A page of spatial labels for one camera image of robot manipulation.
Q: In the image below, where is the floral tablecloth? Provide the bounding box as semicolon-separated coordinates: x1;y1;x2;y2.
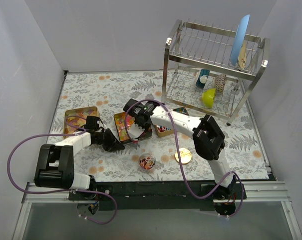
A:
48;71;268;182

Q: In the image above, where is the steel dish rack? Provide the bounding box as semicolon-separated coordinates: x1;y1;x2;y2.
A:
161;20;271;125

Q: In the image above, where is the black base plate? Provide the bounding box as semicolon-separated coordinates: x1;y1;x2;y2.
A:
68;180;250;212

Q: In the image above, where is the gold tin with jelly candies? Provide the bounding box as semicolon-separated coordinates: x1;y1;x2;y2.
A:
113;111;153;146

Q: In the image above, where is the cream patterned plate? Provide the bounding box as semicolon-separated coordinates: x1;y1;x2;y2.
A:
237;41;247;71

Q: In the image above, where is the gold tin with pale candies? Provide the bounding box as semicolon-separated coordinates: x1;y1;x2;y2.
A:
64;106;100;127

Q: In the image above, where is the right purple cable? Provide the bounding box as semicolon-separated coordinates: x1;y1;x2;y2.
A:
125;99;245;218

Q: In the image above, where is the yellow-green plastic bowl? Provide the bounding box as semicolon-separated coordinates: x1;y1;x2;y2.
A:
202;88;216;109

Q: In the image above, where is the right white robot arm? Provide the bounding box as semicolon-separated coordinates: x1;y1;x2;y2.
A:
123;98;236;200

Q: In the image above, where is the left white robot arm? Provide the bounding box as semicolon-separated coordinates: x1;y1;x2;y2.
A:
34;116;125;200

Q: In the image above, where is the teal cup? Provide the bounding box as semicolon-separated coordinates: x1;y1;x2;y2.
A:
196;69;210;89

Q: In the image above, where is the aluminium rail frame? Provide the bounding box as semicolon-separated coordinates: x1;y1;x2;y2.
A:
13;181;302;240

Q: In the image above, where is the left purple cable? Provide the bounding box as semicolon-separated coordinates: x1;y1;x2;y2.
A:
7;115;118;225

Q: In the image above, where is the blue plate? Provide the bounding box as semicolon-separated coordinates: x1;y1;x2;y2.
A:
230;14;250;67

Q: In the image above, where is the gold tin with lollipops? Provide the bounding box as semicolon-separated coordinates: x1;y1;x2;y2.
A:
154;107;189;137

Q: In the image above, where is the clear glass jar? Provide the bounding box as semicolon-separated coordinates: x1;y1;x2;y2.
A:
138;153;156;172

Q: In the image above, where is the round gold lid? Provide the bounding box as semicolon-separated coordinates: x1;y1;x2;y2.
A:
174;147;192;165

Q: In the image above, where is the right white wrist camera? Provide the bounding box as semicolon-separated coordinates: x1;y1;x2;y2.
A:
128;123;148;143

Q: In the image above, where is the purple cable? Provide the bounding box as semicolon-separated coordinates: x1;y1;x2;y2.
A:
125;99;245;218
7;115;118;225

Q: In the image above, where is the patterned mug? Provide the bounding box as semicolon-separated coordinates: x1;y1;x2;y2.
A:
214;74;227;94

